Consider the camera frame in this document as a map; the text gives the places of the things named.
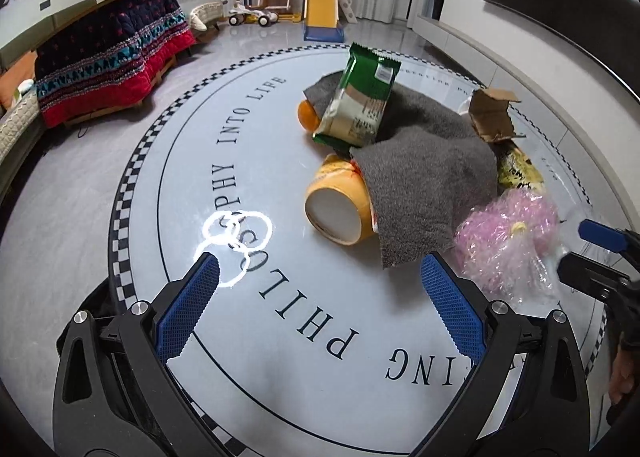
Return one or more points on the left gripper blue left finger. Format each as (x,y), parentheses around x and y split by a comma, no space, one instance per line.
(180,304)

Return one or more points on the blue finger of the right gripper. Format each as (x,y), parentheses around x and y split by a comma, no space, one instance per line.
(602,234)
(586,275)

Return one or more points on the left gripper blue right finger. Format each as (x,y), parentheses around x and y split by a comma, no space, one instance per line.
(461,320)

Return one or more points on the grey towel cloth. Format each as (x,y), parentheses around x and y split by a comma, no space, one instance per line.
(425,172)

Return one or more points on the yellow paper snack cup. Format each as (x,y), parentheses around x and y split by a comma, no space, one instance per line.
(337,202)

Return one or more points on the person right hand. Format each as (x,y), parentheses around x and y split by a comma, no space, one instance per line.
(625,369)

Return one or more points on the pink plastic wrap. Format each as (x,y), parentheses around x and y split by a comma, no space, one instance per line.
(504,247)

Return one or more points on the yellow black snack bag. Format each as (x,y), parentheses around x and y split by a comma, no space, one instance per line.
(515,169)

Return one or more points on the white tv cabinet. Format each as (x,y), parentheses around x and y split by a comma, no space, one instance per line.
(592,128)

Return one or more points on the brown cardboard box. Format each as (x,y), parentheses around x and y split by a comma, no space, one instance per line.
(489,114)

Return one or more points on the green snack bag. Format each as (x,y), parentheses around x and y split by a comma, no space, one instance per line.
(355,112)

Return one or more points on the orange round fruit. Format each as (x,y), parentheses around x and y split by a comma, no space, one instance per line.
(308,117)

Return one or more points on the green sofa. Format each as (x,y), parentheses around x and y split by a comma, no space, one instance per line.
(22,126)

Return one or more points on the quilt covered table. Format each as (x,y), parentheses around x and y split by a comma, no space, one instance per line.
(107,57)

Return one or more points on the orange sofa cushion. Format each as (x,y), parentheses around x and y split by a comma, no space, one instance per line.
(21,70)

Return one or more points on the white toy ride-on car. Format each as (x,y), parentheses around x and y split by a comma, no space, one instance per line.
(240,14)

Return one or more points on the yellow toy slide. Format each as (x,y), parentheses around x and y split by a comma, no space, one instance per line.
(322,21)

